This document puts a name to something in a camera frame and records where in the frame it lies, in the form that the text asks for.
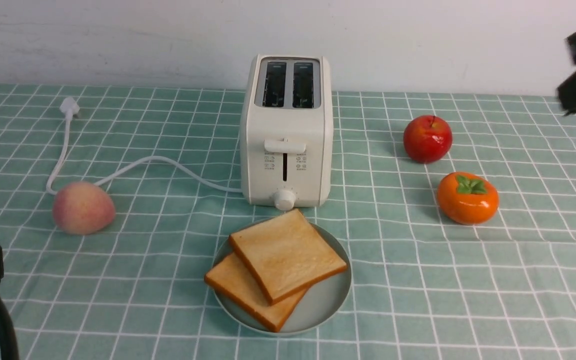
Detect orange persimmon with leaves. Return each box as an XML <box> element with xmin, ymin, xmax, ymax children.
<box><xmin>436</xmin><ymin>171</ymin><xmax>499</xmax><ymax>226</ymax></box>

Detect white two-slot toaster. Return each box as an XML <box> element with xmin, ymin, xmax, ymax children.
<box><xmin>238</xmin><ymin>54</ymin><xmax>334</xmax><ymax>211</ymax></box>

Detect pink peach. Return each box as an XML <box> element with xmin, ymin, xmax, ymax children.
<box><xmin>52</xmin><ymin>181</ymin><xmax>115</xmax><ymax>236</ymax></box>

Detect red apple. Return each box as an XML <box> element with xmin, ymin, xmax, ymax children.
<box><xmin>403</xmin><ymin>115</ymin><xmax>453</xmax><ymax>164</ymax></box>

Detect green checkered tablecloth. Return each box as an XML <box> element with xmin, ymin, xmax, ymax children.
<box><xmin>0</xmin><ymin>83</ymin><xmax>576</xmax><ymax>360</ymax></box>

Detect white power cord with plug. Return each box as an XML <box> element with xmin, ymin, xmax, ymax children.
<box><xmin>45</xmin><ymin>97</ymin><xmax>243</xmax><ymax>196</ymax></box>

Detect toast slice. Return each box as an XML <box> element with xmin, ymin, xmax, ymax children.
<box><xmin>204</xmin><ymin>252</ymin><xmax>309</xmax><ymax>333</ymax></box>
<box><xmin>228</xmin><ymin>208</ymin><xmax>348</xmax><ymax>305</ymax></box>

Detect light green round plate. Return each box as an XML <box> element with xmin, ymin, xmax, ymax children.
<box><xmin>205</xmin><ymin>218</ymin><xmax>352</xmax><ymax>336</ymax></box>

